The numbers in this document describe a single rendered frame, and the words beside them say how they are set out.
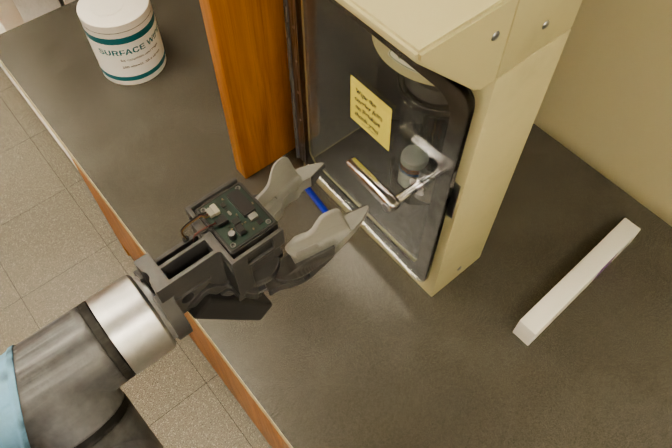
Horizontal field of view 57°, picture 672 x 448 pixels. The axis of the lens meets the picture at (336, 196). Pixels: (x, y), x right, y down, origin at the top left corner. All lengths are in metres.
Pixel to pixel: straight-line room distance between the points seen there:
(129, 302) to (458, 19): 0.34
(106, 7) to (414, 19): 0.83
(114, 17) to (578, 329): 0.94
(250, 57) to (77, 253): 1.45
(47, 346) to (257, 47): 0.54
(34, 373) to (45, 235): 1.82
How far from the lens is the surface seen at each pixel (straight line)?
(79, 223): 2.32
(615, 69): 1.10
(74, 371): 0.52
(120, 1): 1.24
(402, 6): 0.50
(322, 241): 0.57
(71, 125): 1.26
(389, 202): 0.74
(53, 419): 0.53
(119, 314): 0.52
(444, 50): 0.49
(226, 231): 0.52
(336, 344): 0.94
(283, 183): 0.60
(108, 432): 0.54
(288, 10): 0.83
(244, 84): 0.94
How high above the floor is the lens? 1.82
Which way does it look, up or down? 56 degrees down
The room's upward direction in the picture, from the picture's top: straight up
